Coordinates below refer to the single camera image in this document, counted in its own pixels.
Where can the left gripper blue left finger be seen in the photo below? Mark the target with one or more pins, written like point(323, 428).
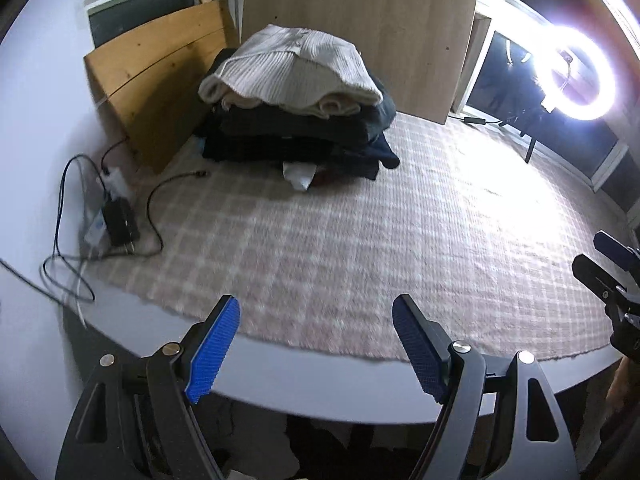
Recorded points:
point(135, 418)

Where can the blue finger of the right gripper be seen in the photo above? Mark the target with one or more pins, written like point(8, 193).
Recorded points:
point(626, 257)
point(602, 284)

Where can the dark folded jacket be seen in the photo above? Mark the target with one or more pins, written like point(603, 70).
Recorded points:
point(378, 116)

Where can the white ring light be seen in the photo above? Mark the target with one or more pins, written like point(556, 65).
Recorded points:
point(574, 74)

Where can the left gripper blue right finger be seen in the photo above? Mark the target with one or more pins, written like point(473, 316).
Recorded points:
point(529, 440)

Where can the large light wooden board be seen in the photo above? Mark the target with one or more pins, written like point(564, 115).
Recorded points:
point(416, 47)

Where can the pink plaid table cloth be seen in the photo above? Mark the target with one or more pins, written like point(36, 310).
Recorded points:
point(481, 241)

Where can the orange pine wooden board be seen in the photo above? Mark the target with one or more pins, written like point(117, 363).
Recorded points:
point(147, 79)

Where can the black inline cable switch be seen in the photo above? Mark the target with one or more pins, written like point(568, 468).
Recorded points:
point(474, 120)

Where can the white folded cloth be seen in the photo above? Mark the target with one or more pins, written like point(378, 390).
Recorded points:
point(299, 174)

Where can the stack of dark folded clothes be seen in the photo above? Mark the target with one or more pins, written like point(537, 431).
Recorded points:
point(269, 134)

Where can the black power adapter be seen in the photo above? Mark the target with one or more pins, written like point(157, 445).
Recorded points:
point(121, 226)

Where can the cream knit cardigan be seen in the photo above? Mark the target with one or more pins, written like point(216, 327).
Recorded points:
point(302, 71)

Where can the person right hand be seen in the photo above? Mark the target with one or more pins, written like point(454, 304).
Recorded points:
point(619, 387)

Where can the white power strip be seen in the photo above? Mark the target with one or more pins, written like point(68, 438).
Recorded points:
point(96, 236)

